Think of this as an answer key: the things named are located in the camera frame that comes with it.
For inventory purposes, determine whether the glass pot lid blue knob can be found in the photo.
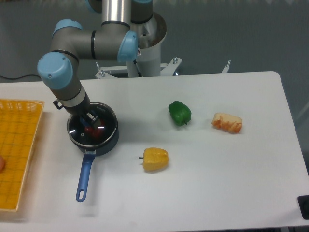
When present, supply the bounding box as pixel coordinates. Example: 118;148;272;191
67;102;118;150

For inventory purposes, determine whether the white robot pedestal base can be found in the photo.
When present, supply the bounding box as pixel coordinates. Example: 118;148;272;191
96;12;182;79

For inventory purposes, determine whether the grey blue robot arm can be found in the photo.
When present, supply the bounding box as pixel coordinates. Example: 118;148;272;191
37;0;153;128

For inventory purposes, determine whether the green bell pepper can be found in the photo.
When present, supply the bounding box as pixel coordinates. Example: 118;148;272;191
168;101;192;126

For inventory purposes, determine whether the black cable on floor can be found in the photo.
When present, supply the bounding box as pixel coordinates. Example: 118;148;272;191
0;74;42;82

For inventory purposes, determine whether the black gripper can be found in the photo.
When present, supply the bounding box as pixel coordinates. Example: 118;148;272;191
53;98;101;130

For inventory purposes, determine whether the dark pot blue handle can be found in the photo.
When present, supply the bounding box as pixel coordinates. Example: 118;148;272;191
68;102;119;203

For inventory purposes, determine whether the yellow woven basket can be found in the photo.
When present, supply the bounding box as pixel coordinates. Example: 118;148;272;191
0;99;44;212

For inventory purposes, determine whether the black table corner device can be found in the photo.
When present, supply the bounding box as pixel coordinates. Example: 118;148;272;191
297;195;309;220

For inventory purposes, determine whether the orange white bread piece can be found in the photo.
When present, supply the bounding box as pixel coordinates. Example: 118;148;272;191
211;113;242;133

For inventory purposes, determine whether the white table bracket right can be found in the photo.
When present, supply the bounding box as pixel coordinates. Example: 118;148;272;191
221;59;231;74

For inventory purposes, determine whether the yellow bell pepper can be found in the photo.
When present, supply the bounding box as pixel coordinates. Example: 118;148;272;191
139;147;169;172

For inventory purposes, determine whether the red bell pepper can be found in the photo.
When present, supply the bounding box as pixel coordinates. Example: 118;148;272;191
84;119;105;139

